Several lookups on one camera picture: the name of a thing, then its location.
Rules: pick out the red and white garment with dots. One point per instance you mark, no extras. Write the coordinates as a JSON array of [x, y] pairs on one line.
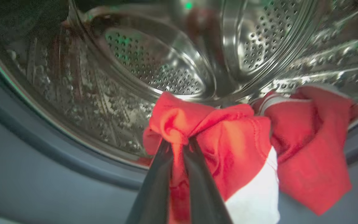
[[238, 140]]

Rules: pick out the grey rubber door gasket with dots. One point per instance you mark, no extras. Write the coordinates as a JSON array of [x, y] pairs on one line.
[[42, 174]]

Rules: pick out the perforated steel drum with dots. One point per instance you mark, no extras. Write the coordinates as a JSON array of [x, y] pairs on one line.
[[166, 56]]

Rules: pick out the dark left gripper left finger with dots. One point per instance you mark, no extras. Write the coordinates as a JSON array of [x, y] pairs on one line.
[[154, 199]]

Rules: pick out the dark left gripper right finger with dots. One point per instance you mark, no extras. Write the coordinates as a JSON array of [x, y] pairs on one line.
[[204, 202]]

